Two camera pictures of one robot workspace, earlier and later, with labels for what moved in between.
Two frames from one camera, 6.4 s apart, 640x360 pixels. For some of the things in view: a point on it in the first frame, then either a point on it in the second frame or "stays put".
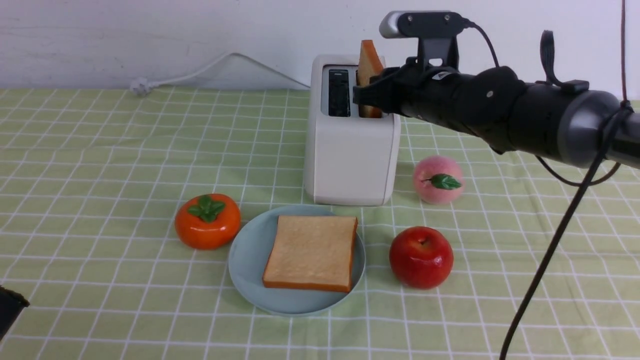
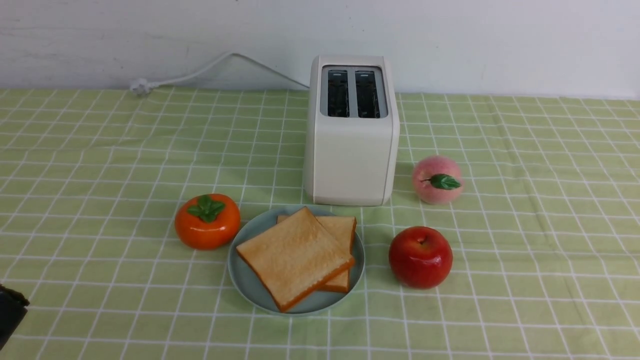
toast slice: (370, 65) to (294, 258)
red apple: (421, 257) stays put
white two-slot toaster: (349, 161) stays put
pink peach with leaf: (438, 180) stays put
